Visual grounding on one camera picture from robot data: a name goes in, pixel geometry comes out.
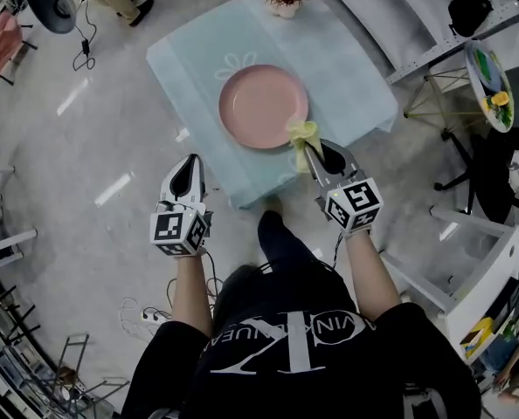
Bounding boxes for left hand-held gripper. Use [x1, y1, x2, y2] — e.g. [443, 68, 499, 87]
[149, 154, 216, 258]

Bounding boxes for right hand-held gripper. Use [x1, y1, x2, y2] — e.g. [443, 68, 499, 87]
[305, 140, 384, 235]

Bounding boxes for yellow cloth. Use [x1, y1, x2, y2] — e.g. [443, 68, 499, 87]
[285, 118, 324, 175]

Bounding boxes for pink plate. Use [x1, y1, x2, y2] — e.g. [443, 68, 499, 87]
[218, 63, 311, 151]

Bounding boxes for person's right forearm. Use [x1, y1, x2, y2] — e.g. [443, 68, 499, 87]
[344, 231, 403, 318]

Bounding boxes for person's left forearm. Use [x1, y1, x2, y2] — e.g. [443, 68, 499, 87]
[170, 253, 215, 338]

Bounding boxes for person's black trousers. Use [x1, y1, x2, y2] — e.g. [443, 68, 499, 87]
[257, 209, 348, 287]

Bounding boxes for light blue flower-print tablecloth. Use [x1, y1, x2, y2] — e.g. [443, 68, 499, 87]
[145, 0, 399, 211]

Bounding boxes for white power strip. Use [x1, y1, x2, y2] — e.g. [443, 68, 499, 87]
[141, 307, 173, 324]

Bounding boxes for black office chair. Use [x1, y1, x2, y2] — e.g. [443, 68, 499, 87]
[432, 122, 519, 229]

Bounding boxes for white metal shelf rack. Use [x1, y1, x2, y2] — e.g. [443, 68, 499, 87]
[329, 0, 519, 86]

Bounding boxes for yellow artificial flowers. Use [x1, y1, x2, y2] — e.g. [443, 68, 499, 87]
[481, 90, 514, 126]

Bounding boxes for green plastic item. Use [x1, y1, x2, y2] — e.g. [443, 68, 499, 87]
[471, 45, 503, 95]

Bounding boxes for white desk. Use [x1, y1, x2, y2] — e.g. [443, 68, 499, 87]
[379, 206, 519, 366]

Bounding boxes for person's black printed t-shirt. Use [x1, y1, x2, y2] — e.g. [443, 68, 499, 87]
[119, 264, 482, 419]

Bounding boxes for black bag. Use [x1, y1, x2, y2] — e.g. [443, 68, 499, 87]
[447, 0, 495, 38]

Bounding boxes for yellow box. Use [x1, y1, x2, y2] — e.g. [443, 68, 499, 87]
[459, 316, 496, 361]

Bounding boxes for metal storage rack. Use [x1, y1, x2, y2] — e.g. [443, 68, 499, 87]
[0, 303, 132, 419]

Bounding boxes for braided gripper cable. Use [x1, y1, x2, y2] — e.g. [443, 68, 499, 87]
[331, 232, 346, 274]

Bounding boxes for white coiled cable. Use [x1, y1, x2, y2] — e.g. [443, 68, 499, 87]
[118, 297, 156, 340]

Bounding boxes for black power adapter with cable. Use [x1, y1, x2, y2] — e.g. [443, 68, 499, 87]
[71, 0, 98, 72]

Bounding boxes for white round wire-leg side table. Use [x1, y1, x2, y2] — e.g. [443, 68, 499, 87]
[402, 38, 517, 134]

